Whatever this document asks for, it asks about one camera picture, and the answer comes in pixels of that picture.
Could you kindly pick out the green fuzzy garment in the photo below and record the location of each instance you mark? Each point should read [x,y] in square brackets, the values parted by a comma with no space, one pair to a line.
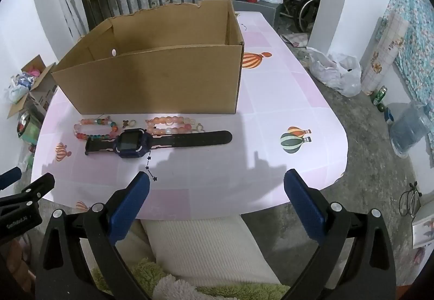
[142,273]

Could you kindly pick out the blue floral cloth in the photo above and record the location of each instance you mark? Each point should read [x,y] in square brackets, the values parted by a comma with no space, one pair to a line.
[417,32]

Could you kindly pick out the green can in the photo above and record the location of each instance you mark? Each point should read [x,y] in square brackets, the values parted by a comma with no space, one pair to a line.
[379,96]

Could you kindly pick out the rolled printed sheet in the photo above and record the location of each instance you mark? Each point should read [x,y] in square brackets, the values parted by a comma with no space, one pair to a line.
[383,52]

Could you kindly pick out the grey cabinet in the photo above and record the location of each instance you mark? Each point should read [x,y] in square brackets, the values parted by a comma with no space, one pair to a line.
[268,13]

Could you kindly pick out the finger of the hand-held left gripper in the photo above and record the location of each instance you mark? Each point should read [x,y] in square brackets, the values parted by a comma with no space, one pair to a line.
[30,188]
[8,178]

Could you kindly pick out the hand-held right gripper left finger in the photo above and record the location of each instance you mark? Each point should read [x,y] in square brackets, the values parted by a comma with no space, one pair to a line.
[130,205]

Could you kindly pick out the wheelchair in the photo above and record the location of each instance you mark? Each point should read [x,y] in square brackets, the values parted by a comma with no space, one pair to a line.
[305,12]

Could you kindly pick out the large white plastic bag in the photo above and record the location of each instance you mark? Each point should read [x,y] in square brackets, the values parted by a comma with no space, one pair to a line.
[335,73]

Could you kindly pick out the white ribbed cushion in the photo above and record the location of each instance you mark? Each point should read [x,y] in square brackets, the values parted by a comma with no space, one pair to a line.
[203,245]

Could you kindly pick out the dark blue smartwatch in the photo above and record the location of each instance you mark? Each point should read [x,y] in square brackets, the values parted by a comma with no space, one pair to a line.
[130,142]

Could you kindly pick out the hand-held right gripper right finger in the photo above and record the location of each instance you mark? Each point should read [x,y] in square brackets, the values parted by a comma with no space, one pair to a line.
[303,205]

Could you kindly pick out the clear water jug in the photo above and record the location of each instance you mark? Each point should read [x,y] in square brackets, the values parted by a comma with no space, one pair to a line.
[407,130]

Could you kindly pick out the cardboard box with clutter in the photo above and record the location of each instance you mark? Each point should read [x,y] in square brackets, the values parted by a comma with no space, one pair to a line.
[40,90]

